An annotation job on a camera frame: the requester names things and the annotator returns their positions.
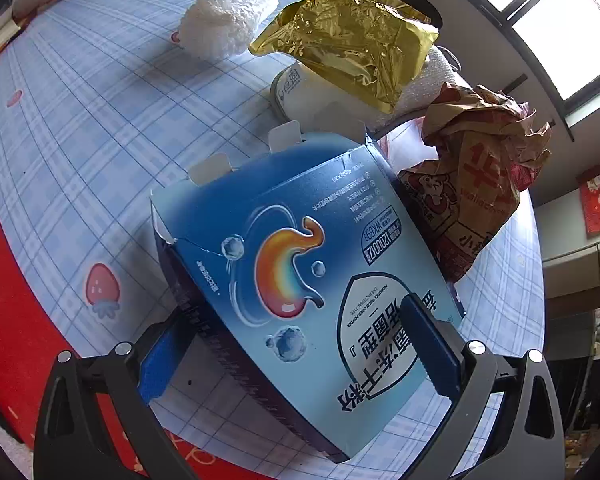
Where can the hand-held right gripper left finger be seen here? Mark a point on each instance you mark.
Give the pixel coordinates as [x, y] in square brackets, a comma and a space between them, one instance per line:
[161, 360]

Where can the crumpled brown paper bag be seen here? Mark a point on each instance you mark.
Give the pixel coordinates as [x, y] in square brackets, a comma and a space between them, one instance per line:
[480, 175]

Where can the plaid printed tablecloth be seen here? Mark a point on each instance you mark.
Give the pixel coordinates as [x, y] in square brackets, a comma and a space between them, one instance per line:
[105, 135]

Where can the black round stool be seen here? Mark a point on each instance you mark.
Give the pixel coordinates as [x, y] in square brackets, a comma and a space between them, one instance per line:
[422, 7]

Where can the crumpled gold foil bag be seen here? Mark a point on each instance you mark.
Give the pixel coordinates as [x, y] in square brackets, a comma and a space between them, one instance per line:
[350, 45]

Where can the window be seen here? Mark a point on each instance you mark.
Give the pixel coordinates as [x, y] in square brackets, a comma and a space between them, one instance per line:
[555, 30]

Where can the white foam fruit net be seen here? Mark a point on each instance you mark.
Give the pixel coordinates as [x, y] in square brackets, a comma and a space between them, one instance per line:
[230, 15]

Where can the blue printed carton box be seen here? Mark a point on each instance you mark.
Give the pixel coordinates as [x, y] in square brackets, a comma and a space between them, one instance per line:
[290, 220]

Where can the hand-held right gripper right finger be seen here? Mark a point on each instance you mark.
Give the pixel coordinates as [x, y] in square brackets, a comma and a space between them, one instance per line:
[430, 350]

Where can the white plastic cup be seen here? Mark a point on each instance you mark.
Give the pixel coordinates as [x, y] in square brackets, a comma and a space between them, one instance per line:
[320, 95]

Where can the white foam sheet roll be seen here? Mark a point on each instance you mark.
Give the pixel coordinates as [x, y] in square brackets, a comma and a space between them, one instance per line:
[430, 80]

